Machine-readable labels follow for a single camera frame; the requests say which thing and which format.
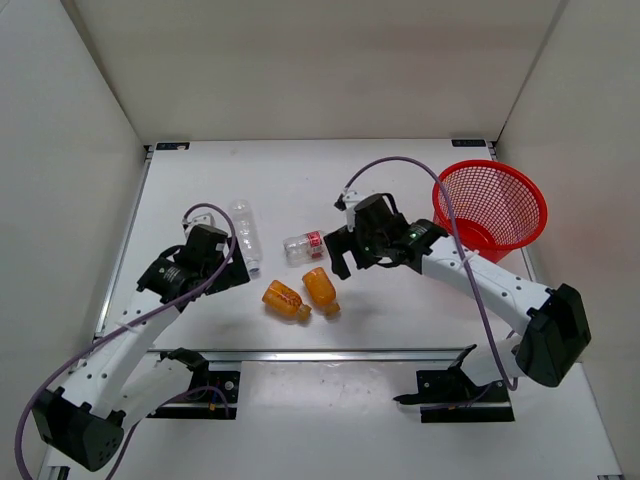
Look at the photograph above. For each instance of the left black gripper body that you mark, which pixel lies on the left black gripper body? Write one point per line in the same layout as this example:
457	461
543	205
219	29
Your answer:
213	267

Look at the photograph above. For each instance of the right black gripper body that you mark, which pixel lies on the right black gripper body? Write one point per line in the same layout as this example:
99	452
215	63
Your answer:
373	244

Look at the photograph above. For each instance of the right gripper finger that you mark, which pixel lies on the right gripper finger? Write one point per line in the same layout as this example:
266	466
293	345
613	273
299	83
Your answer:
339	265
338	240

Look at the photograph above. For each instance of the clear bottle red label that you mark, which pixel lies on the clear bottle red label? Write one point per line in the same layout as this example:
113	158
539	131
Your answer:
305	248

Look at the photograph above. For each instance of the orange bottle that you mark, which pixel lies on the orange bottle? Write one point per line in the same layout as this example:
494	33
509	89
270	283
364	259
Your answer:
321	291
286	302

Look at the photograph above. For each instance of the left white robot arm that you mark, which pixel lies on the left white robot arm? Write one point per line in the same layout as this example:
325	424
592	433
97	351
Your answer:
87	416

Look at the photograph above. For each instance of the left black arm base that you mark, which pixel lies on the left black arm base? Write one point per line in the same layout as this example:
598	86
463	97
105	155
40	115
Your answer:
212	394

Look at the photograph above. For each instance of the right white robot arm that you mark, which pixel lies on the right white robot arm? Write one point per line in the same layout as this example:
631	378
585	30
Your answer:
550	328

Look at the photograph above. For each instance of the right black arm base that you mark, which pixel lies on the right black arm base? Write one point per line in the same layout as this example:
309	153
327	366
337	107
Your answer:
442	397

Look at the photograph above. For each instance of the red mesh plastic bin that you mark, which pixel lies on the red mesh plastic bin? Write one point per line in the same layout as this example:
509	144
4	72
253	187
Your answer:
496	208

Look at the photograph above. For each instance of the tall clear plastic bottle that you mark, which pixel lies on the tall clear plastic bottle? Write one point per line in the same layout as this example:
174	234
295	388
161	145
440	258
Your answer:
245	226

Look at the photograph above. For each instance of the right black corner label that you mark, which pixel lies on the right black corner label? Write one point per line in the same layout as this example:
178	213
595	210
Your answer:
468	143

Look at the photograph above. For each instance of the black corner label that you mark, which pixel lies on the black corner label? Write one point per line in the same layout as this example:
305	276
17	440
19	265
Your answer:
172	146
468	143

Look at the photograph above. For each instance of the left black corner label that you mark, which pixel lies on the left black corner label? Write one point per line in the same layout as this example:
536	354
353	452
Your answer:
172	146

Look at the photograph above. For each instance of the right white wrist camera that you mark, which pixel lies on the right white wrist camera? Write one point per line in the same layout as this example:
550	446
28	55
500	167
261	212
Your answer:
346	203

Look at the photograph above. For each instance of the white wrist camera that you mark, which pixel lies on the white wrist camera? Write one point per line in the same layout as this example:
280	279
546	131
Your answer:
201	219
346	203

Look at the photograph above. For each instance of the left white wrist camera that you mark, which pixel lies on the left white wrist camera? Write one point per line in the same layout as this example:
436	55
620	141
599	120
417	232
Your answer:
201	219

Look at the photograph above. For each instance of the aluminium left table rail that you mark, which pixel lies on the aluminium left table rail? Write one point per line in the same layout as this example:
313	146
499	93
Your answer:
107	301

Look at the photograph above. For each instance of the aluminium table rail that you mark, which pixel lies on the aluminium table rail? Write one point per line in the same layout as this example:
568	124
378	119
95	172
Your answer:
107	301
332	355

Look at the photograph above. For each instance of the aluminium front table rail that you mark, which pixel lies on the aluminium front table rail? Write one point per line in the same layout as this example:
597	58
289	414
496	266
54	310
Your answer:
332	355

